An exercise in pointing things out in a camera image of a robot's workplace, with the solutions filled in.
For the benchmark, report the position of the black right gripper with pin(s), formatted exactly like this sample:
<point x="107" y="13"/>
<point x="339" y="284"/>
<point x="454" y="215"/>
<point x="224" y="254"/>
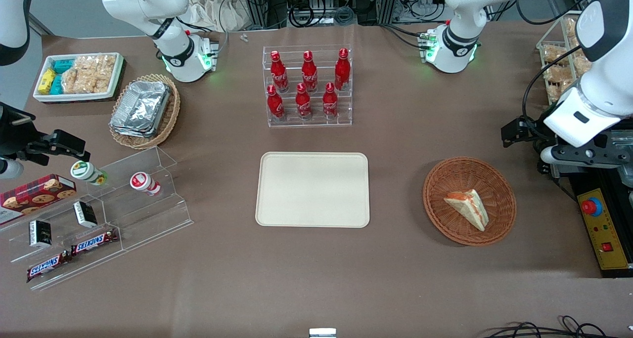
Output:
<point x="14" y="134"/>

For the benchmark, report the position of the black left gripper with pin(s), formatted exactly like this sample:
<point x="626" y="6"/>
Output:
<point x="537" y="133"/>

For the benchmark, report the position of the triangular sandwich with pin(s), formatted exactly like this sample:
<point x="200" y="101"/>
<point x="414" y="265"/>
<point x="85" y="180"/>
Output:
<point x="470" y="207"/>

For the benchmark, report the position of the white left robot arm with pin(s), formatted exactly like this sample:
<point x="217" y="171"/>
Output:
<point x="608" y="81"/>

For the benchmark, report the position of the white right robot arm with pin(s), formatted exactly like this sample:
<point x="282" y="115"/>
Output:
<point x="148" y="2"/>

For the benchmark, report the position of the light oval wicker basket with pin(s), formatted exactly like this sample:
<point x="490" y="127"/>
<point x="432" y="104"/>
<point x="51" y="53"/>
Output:
<point x="168" y="120"/>

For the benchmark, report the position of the brown round wicker basket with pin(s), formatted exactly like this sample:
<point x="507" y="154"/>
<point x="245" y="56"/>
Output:
<point x="445" y="214"/>

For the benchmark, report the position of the beige plastic tray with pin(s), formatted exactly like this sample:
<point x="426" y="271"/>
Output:
<point x="311" y="190"/>

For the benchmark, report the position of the green capped yogurt bottle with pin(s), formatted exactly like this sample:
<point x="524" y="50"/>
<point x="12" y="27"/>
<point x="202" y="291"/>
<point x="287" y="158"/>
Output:
<point x="85" y="171"/>

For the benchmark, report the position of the white rectangular snack bin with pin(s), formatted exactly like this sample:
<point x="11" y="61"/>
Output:
<point x="74" y="97"/>

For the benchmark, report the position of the teal snack packet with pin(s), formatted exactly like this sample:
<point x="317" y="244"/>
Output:
<point x="63" y="65"/>
<point x="57" y="85"/>

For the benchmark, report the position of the red cookie box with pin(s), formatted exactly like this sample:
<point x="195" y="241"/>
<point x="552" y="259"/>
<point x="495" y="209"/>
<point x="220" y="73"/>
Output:
<point x="34" y="197"/>

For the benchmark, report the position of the yellow snack packet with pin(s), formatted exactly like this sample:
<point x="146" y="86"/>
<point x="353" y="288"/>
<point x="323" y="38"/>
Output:
<point x="47" y="80"/>

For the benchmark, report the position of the bagged bread snack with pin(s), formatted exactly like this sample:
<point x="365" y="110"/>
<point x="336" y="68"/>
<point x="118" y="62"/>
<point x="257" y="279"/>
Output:
<point x="559" y="81"/>
<point x="554" y="54"/>
<point x="572" y="36"/>

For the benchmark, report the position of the bagged rice crackers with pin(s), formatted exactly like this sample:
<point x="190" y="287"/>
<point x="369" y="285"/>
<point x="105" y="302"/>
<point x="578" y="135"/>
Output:
<point x="89" y="73"/>

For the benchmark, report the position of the small black white box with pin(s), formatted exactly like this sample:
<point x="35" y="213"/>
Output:
<point x="85" y="214"/>
<point x="40" y="233"/>

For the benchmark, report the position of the black table appliance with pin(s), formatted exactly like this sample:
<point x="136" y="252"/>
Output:
<point x="583" y="178"/>

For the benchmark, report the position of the stacked aluminium foil containers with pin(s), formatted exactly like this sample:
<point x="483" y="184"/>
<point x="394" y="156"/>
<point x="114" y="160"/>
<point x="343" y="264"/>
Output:
<point x="141" y="108"/>

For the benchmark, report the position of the red capped yogurt bottle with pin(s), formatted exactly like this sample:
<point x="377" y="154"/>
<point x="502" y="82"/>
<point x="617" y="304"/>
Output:
<point x="142" y="181"/>

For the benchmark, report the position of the clear acrylic snack case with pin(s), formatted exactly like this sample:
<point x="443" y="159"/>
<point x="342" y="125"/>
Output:
<point x="544" y="46"/>

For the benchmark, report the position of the Snickers chocolate bar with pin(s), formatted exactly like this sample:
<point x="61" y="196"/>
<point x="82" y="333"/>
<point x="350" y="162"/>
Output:
<point x="48" y="266"/>
<point x="94" y="242"/>

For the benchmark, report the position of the metal appliance pan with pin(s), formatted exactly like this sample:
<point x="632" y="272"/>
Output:
<point x="623" y="139"/>

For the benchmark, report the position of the clear acrylic stepped shelf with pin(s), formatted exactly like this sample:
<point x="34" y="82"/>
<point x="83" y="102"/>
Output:
<point x="148" y="214"/>

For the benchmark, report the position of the yellow emergency stop box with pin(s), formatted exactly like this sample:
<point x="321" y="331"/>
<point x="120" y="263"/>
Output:
<point x="606" y="229"/>

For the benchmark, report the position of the clear acrylic bottle rack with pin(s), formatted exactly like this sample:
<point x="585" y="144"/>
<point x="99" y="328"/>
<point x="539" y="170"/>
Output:
<point x="341" y="120"/>

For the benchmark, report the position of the red cola bottle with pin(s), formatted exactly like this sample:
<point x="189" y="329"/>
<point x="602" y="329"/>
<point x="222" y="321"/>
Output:
<point x="342" y="71"/>
<point x="275" y="105"/>
<point x="303" y="103"/>
<point x="279" y="73"/>
<point x="309" y="73"/>
<point x="330" y="102"/>

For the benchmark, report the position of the beige cloth bag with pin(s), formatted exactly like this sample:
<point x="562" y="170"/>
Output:
<point x="217" y="9"/>

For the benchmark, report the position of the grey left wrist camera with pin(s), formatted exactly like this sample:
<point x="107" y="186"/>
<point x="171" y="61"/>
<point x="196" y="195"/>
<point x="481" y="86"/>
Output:
<point x="549" y="156"/>

